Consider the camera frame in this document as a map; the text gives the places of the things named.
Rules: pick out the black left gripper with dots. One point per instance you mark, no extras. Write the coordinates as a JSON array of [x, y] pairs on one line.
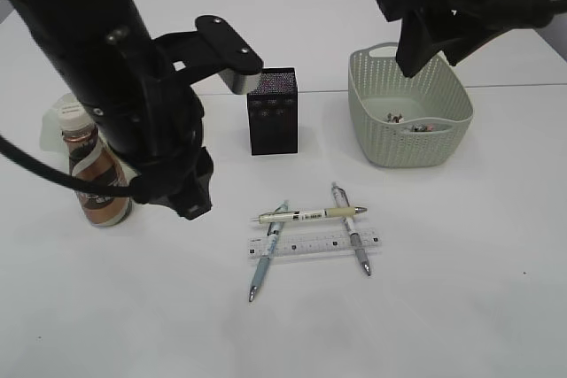
[[153, 120]]

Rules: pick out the brown Nescafe coffee bottle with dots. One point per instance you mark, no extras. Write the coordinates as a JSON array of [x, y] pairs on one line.
[[90, 160]]

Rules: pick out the paper ball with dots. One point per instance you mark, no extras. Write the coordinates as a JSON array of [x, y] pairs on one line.
[[394, 118], [421, 128]]

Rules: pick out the cream barrel pen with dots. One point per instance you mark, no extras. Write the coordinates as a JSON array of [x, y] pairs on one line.
[[298, 216]]

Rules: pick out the blue-grey pen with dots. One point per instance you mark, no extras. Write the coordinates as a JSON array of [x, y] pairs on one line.
[[260, 273]]

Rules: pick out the white-grey pen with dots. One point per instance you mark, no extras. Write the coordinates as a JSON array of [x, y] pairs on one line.
[[341, 201]]

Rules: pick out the clear plastic ruler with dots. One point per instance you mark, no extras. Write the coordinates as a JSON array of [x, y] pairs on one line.
[[302, 244]]

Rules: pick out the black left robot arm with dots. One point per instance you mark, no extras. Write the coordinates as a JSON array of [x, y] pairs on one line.
[[66, 29]]

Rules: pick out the green plastic woven basket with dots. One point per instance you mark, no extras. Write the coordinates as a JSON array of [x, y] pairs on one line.
[[377, 86]]

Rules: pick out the green wavy glass plate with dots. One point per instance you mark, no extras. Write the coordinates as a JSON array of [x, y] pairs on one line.
[[50, 136]]

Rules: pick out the black mesh pen holder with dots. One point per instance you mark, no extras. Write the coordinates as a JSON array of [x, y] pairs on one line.
[[273, 113]]

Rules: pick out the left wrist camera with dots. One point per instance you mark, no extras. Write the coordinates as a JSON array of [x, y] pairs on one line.
[[214, 47]]

